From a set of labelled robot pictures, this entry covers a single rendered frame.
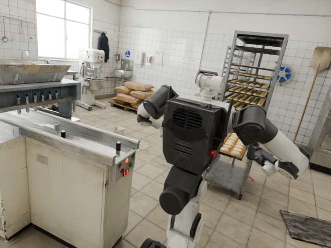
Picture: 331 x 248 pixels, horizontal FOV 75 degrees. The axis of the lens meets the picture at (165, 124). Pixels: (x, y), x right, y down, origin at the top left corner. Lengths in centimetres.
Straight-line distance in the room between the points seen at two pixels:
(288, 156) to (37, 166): 155
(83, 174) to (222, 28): 463
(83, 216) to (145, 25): 548
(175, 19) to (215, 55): 141
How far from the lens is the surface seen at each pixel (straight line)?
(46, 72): 184
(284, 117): 521
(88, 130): 176
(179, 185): 98
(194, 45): 562
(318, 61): 508
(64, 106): 215
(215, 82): 96
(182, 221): 135
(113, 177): 141
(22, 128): 179
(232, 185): 276
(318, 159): 437
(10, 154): 177
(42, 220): 204
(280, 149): 98
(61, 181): 166
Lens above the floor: 151
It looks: 18 degrees down
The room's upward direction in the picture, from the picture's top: 8 degrees clockwise
